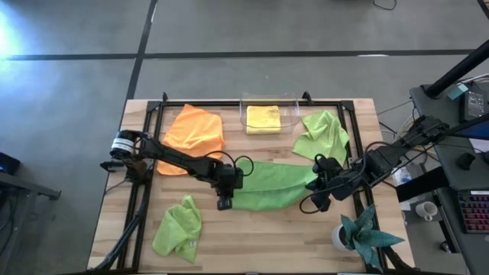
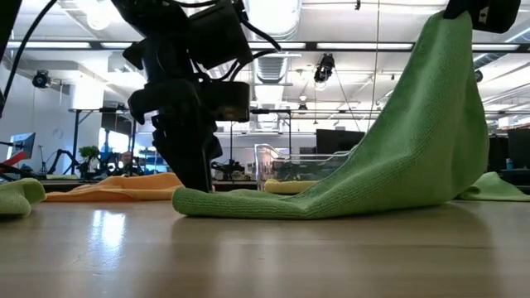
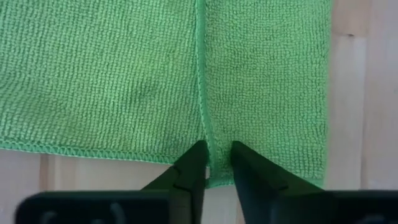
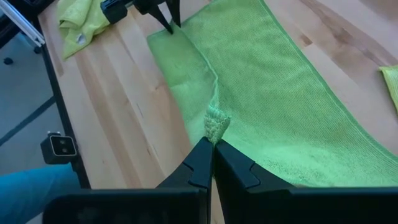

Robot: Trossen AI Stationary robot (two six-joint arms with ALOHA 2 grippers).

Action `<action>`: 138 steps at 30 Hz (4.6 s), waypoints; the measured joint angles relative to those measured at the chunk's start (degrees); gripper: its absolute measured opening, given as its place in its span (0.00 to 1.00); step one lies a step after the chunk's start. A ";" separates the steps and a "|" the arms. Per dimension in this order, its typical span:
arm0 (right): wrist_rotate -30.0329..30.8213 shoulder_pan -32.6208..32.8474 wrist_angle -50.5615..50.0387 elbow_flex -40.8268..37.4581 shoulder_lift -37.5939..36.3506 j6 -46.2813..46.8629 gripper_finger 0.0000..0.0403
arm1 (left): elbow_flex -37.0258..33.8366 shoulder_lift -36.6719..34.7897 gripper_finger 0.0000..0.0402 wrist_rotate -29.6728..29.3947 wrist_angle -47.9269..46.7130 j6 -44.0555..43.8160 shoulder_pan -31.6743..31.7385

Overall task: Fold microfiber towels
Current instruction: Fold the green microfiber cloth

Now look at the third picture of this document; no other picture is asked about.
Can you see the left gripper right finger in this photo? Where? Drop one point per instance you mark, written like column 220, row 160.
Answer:
column 255, row 180

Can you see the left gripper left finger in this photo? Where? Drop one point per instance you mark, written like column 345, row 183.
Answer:
column 189, row 174

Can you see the green microfiber towel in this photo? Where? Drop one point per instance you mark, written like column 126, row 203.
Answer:
column 124, row 77

